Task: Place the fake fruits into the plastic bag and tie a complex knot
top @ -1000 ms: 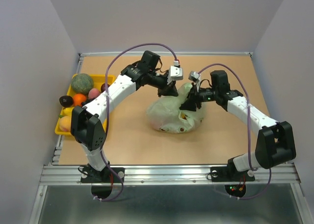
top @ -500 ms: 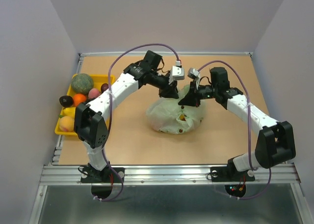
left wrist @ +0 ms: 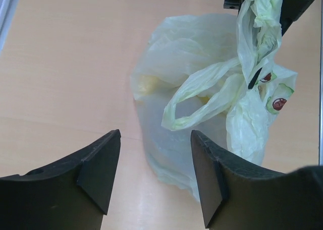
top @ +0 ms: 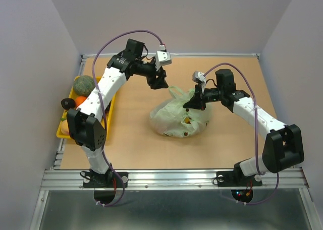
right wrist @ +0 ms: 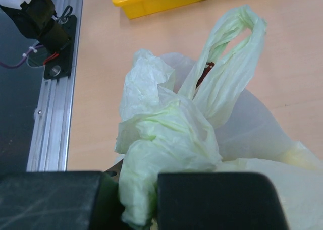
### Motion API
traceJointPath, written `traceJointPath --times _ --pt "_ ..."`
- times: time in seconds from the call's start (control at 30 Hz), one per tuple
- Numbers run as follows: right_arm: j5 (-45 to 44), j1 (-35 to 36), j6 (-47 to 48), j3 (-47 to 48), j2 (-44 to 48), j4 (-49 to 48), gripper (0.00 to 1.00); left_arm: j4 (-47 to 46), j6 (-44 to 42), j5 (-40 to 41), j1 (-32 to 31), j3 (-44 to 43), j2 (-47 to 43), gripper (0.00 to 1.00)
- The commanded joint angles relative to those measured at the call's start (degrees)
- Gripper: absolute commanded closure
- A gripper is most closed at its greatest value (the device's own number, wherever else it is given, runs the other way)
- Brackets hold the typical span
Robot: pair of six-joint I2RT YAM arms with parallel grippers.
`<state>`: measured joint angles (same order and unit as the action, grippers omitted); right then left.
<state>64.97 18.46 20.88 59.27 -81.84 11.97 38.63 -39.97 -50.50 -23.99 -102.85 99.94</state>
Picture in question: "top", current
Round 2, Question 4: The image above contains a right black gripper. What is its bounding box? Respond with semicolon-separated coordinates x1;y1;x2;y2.
182;84;224;111

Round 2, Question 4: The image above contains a green avocado print plastic bag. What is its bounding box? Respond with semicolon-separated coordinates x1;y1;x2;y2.
149;86;212;138

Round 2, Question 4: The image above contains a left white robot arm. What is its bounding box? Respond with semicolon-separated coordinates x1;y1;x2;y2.
67;39;172;188

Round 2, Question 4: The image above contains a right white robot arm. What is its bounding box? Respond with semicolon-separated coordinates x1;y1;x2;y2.
183;69;304;187

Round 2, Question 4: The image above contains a green fake melon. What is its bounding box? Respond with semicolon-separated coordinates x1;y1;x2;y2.
73;75;95;97

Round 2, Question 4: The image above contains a fake orange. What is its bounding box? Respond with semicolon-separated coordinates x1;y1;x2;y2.
74;96;87;108

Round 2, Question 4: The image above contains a dark fake avocado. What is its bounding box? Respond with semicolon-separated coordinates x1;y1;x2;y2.
61;98;76;110

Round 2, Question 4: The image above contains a fake peach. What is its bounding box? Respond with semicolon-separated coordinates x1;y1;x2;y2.
61;120;69;135

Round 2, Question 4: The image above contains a yellow plastic tray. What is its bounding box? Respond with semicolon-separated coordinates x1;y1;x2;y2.
56;87;116;140

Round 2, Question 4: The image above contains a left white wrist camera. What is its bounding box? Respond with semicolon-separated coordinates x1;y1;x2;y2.
155;44;172;71

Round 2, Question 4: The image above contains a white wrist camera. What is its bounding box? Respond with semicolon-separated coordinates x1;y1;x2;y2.
155;44;172;71
192;71;206;91

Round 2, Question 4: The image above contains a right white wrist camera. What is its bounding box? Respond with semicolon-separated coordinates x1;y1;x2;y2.
192;71;206;91

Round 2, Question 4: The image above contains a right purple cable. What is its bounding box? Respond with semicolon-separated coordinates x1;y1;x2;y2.
204;62;280;206

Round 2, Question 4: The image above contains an aluminium mounting rail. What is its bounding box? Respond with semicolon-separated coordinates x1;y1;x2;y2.
40;168;308;191

